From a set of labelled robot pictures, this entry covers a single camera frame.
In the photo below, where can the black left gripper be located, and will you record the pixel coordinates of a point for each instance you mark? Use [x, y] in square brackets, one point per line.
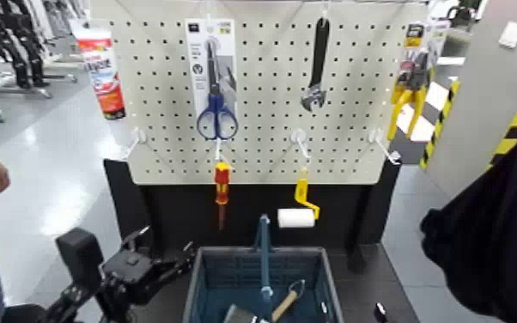
[127, 275]

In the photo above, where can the red white sealant tube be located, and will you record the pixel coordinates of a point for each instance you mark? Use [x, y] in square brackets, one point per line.
[103, 67]

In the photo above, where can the black pegboard stand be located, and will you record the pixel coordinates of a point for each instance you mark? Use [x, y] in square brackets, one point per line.
[182, 212]

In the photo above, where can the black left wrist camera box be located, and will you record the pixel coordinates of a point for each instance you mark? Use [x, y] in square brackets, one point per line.
[80, 257]

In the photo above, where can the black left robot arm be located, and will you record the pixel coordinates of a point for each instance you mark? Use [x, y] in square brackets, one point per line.
[78, 304]

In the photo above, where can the blue scissors in card packaging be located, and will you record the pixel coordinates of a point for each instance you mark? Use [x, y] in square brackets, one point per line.
[215, 112]

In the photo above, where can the black adjustable wrench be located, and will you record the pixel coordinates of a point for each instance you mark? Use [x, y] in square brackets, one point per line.
[319, 54]

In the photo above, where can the yellow pliers in packaging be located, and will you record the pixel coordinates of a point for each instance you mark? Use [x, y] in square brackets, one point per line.
[405, 97]

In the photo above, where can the dark navy cloth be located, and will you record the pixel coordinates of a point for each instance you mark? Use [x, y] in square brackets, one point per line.
[502, 234]

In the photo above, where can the red yellow screwdriver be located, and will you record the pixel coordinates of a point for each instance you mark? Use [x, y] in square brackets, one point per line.
[222, 180]

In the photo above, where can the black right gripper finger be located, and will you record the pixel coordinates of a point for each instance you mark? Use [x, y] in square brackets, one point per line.
[380, 312]

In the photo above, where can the cream perforated pegboard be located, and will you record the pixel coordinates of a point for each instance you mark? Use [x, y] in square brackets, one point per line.
[272, 92]

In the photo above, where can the black humanoid robot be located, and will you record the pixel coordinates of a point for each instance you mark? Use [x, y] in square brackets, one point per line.
[19, 45]

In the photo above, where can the white pegboard hook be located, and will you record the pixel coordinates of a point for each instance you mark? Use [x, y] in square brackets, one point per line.
[218, 151]
[382, 144]
[137, 136]
[299, 137]

